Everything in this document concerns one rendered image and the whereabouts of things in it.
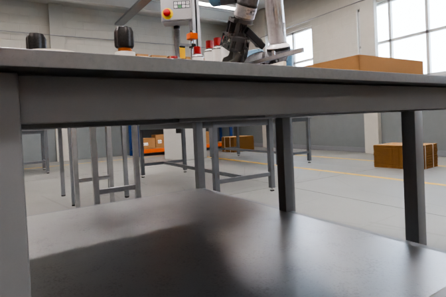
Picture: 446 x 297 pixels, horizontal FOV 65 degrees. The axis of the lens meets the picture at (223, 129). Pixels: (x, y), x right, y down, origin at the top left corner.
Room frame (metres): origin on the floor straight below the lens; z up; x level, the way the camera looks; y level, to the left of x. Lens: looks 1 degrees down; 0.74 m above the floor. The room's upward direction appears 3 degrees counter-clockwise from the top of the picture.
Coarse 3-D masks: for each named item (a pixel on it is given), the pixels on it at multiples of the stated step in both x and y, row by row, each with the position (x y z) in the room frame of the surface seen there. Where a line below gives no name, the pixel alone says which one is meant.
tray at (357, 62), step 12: (336, 60) 0.80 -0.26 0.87; (348, 60) 0.77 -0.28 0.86; (360, 60) 0.75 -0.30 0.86; (372, 60) 0.78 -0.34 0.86; (384, 60) 0.80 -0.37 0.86; (396, 60) 0.83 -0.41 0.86; (408, 60) 0.86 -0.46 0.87; (396, 72) 0.83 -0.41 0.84; (408, 72) 0.85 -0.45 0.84; (420, 72) 0.88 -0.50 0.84
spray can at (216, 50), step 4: (216, 40) 1.43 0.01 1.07; (216, 44) 1.43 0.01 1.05; (212, 48) 1.43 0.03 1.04; (216, 48) 1.42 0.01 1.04; (220, 48) 1.43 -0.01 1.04; (212, 52) 1.44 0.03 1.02; (216, 52) 1.42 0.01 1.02; (220, 52) 1.42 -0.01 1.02; (212, 56) 1.44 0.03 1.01; (216, 56) 1.42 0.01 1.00; (220, 56) 1.42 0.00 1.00; (212, 60) 1.44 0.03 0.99; (216, 60) 1.42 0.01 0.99; (220, 60) 1.42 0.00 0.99
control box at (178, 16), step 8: (168, 0) 1.87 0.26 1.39; (176, 0) 1.87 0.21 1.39; (184, 0) 1.87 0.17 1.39; (168, 8) 1.87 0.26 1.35; (168, 16) 1.87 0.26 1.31; (176, 16) 1.87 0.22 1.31; (184, 16) 1.87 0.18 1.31; (168, 24) 1.92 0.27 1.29; (176, 24) 1.93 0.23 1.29; (184, 24) 1.94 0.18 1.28
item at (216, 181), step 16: (144, 128) 4.88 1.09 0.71; (160, 128) 4.38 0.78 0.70; (176, 128) 3.98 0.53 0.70; (272, 128) 3.65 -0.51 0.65; (272, 144) 3.64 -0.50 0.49; (144, 160) 5.05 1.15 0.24; (176, 160) 5.32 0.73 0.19; (272, 160) 3.64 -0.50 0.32; (144, 176) 5.06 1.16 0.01; (240, 176) 3.43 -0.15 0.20; (256, 176) 3.54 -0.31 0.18; (272, 176) 3.63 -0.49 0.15
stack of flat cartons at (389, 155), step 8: (384, 144) 5.06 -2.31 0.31; (392, 144) 5.00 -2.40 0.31; (400, 144) 4.94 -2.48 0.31; (424, 144) 4.76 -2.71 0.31; (432, 144) 4.72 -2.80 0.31; (376, 152) 4.98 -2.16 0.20; (384, 152) 4.88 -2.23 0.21; (392, 152) 4.80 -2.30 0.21; (400, 152) 4.71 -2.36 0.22; (424, 152) 4.58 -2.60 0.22; (432, 152) 4.72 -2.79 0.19; (376, 160) 4.98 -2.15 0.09; (384, 160) 4.89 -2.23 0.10; (392, 160) 4.80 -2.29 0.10; (400, 160) 4.71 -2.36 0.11; (424, 160) 4.58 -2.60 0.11; (432, 160) 4.71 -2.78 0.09; (400, 168) 4.70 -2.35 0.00; (424, 168) 4.58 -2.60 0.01
